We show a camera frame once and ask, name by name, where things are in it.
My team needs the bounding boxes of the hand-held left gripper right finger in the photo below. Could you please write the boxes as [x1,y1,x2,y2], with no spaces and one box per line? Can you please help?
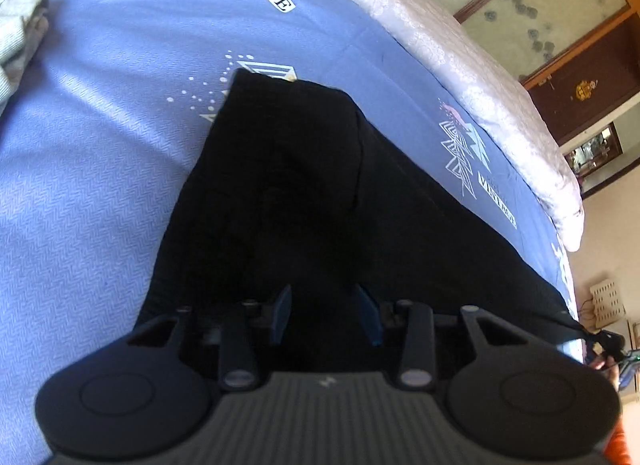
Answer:
[351,284,531,392]

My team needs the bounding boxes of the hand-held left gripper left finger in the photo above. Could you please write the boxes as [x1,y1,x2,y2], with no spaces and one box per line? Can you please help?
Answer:
[127,284,294,392]

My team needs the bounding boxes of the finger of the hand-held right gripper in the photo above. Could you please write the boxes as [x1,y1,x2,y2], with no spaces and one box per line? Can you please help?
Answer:
[582,327,626,359]

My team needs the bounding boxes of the black pants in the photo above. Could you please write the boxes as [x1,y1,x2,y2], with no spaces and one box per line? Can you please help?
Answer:
[135,67,587,376]

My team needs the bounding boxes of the person's right hand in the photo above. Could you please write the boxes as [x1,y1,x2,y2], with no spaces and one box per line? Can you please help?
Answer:
[590,356,620,382]

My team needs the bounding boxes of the white perforated box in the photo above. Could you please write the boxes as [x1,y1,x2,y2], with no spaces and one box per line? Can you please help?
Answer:
[589,277,628,330]

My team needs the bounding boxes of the orange cloth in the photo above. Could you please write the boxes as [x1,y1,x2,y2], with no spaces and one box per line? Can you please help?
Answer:
[602,420,640,465]

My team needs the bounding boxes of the dark brown door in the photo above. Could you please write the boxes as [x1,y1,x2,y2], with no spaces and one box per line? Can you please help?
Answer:
[522,20,640,146]

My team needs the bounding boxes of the blue printed bed sheet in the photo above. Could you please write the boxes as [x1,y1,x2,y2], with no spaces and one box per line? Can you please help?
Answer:
[0,0,581,386]

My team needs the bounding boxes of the pale lilac floral quilt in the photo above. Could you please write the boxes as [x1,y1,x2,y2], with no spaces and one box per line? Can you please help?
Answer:
[272,0,585,252]

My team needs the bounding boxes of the wooden wardrobe with floral glass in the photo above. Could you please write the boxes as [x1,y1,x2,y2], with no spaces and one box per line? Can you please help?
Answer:
[382,0,640,90]

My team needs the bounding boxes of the striped light cloth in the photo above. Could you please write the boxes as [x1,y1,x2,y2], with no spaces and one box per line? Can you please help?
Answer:
[0,0,51,116]

